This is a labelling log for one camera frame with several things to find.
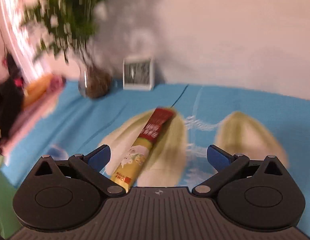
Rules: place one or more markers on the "pink folded cloth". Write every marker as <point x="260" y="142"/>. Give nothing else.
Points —
<point x="37" y="115"/>

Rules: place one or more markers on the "blue floral tablecloth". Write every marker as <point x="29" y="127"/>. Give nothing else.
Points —
<point x="245" y="105"/>

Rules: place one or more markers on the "green plastic bowl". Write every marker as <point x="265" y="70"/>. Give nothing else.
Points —
<point x="3" y="197"/>

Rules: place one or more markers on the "leafy plant in glass vase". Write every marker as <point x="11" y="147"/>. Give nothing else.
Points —
<point x="70" y="17"/>

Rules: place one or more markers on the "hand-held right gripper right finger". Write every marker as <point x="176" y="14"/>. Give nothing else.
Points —
<point x="217" y="156"/>

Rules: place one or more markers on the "floral curtain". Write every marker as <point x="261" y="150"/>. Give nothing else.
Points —
<point x="20" y="30"/>

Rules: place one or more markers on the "red and yellow stick packet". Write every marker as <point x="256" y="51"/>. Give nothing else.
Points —
<point x="142" y="145"/>

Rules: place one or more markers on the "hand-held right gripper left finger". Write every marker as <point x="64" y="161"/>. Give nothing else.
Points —
<point x="101" y="156"/>

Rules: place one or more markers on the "white digital clock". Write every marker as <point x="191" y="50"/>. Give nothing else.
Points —
<point x="138" y="73"/>

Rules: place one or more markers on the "orange cloth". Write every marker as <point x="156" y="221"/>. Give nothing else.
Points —
<point x="37" y="88"/>

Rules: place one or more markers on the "black cloth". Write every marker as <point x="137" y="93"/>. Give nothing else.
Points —
<point x="8" y="105"/>

